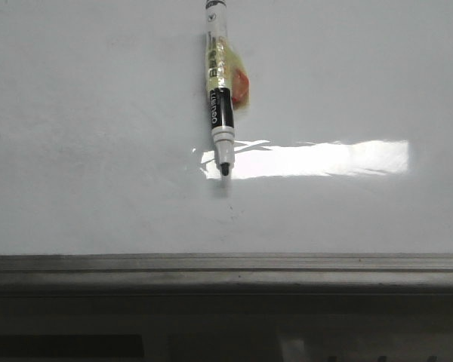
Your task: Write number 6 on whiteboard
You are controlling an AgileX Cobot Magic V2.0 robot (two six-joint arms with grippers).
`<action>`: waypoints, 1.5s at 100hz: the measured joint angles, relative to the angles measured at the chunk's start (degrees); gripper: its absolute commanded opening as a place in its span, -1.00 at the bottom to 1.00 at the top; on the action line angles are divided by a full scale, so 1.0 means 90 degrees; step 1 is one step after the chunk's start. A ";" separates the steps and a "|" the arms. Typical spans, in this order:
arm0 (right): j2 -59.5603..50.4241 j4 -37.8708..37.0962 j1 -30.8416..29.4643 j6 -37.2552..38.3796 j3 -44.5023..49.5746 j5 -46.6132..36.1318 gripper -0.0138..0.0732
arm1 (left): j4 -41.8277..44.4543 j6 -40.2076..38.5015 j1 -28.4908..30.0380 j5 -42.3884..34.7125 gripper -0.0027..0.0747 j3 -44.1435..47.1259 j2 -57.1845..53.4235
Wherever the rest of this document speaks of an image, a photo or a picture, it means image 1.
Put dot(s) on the black white whiteboard marker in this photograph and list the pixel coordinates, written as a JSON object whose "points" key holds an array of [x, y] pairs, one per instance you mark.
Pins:
{"points": [[220, 105]]}

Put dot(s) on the yellowed tape with red piece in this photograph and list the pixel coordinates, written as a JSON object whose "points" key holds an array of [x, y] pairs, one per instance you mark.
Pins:
{"points": [[238, 81]]}

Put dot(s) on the grey aluminium whiteboard frame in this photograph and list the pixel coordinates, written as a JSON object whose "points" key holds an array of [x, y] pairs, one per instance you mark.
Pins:
{"points": [[145, 274]]}

